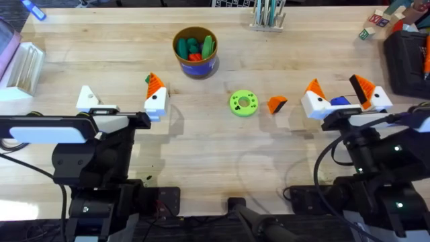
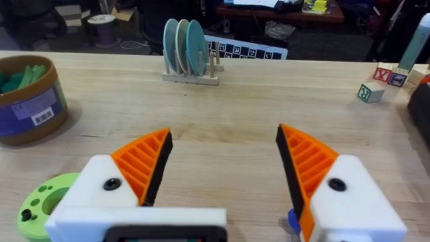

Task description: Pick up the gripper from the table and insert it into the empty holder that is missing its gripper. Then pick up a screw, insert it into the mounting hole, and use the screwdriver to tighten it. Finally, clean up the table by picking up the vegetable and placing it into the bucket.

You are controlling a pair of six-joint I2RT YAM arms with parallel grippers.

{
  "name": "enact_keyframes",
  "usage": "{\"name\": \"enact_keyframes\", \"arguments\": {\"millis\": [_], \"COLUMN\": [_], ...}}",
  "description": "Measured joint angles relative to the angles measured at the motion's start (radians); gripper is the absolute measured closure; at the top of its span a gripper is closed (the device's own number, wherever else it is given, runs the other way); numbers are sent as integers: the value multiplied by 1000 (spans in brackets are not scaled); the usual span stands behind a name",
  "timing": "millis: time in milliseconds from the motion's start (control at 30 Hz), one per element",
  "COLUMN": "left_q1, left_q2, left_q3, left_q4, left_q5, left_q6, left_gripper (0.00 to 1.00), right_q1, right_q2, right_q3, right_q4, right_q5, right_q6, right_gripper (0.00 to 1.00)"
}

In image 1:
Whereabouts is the orange ribbed wedge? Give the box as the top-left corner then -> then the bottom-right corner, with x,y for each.
267,95 -> 289,115

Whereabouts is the white ribbed box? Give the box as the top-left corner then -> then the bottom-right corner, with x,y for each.
0,41 -> 46,102

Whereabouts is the black stand pole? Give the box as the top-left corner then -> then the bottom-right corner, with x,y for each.
227,197 -> 305,242

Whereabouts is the small pale peg rack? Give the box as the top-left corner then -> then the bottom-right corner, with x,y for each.
249,0 -> 288,33

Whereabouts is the brown blue tub with toys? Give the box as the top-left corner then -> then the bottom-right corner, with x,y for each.
172,26 -> 219,79

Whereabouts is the black tool box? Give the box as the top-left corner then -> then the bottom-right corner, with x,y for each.
383,30 -> 430,100

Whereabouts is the heap of toy blocks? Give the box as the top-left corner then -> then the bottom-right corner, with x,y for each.
358,0 -> 430,42

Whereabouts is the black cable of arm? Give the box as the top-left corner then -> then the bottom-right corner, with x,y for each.
312,114 -> 409,242
0,138 -> 69,242

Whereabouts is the green disc with holes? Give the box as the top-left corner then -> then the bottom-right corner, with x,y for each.
229,89 -> 259,118

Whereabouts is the orange tool handle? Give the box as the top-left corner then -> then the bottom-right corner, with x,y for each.
423,34 -> 430,81

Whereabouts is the black rail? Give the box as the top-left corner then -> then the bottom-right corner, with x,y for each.
0,214 -> 430,242

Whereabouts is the pink flat case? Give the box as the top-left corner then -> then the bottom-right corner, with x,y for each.
0,17 -> 23,81

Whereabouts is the blue marker pen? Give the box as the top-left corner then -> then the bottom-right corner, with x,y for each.
20,0 -> 48,22

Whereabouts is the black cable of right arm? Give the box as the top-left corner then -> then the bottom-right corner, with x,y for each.
312,114 -> 409,242

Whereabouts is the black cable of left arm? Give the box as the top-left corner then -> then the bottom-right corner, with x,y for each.
0,138 -> 69,242

